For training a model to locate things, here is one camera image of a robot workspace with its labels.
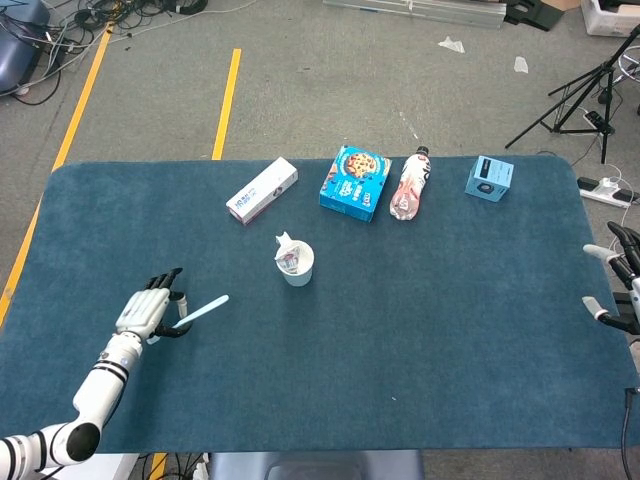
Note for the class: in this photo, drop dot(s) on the white toothpaste carton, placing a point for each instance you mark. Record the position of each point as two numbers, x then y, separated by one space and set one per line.
262 191

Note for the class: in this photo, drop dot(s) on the black tripod stand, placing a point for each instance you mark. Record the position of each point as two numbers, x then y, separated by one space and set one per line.
607 75

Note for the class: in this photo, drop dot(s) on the blue felt table mat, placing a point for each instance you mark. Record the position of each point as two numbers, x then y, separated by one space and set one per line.
400 350

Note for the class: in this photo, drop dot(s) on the crumpled white paper scrap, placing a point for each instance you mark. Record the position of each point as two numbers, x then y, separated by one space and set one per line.
452 45
521 65

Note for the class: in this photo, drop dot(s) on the pink label drink bottle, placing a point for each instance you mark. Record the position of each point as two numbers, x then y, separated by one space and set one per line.
410 187

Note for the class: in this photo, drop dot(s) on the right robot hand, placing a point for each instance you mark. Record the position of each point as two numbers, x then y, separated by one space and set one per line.
625 280

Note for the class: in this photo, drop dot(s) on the white storage crate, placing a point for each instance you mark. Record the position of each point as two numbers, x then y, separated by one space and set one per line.
605 20

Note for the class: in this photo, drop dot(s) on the aluminium profile rail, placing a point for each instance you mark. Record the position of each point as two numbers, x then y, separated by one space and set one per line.
425 10

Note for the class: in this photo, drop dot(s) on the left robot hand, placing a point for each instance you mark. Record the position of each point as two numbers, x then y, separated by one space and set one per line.
142 310

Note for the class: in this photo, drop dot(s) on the pale blue plastic cup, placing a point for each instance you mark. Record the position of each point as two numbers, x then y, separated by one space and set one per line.
300 279

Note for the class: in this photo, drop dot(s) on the dark blue machine base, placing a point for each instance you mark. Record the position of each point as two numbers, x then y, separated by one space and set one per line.
15 55

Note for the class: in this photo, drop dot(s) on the white box under table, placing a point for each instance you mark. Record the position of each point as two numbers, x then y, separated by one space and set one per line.
100 467

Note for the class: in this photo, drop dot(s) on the white power strip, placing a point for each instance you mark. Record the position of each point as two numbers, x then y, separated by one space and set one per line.
602 192

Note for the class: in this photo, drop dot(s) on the light blue toothbrush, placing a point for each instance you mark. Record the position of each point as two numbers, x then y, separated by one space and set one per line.
205 309

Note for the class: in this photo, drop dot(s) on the black bracket plates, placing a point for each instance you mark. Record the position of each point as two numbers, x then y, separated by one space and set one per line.
532 14

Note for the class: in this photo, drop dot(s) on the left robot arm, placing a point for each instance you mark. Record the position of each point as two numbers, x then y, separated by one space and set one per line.
95 390

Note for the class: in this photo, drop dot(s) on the white patterned toothpaste tube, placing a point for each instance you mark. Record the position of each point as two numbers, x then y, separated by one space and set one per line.
289 260

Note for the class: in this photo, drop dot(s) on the blue cookie box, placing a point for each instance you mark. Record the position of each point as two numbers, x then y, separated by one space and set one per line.
355 185

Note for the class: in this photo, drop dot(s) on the light blue speaker box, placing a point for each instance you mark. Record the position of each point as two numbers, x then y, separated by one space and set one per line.
490 177

